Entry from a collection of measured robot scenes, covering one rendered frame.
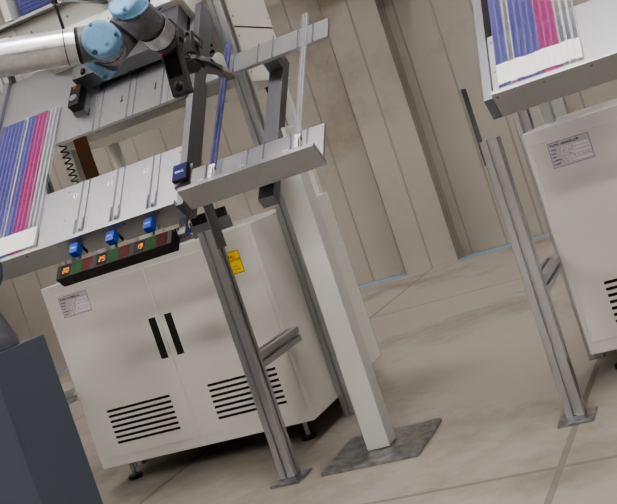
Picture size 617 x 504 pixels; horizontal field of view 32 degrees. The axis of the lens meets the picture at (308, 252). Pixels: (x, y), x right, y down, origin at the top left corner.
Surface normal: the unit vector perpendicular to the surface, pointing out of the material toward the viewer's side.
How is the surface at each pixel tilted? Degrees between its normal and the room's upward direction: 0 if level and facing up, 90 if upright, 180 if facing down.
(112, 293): 90
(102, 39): 90
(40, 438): 90
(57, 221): 47
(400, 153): 90
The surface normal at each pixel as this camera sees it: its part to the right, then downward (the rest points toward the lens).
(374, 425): -0.33, 0.18
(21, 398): 0.88, -0.26
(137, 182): -0.46, -0.52
